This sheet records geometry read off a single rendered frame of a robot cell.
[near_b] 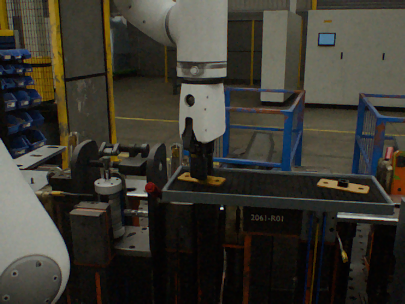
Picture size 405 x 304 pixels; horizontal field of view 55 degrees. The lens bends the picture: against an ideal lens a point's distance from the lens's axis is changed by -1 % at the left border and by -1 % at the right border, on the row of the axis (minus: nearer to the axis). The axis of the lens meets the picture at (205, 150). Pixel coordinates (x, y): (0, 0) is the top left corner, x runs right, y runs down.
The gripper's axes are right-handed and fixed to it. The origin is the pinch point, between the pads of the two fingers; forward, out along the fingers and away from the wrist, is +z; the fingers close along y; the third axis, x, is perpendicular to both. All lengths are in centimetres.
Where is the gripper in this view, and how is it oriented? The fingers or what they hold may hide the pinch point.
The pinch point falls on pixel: (201, 165)
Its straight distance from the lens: 71.9
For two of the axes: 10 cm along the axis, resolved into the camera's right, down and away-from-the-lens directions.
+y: 4.2, -2.4, 8.8
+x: -9.1, -1.1, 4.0
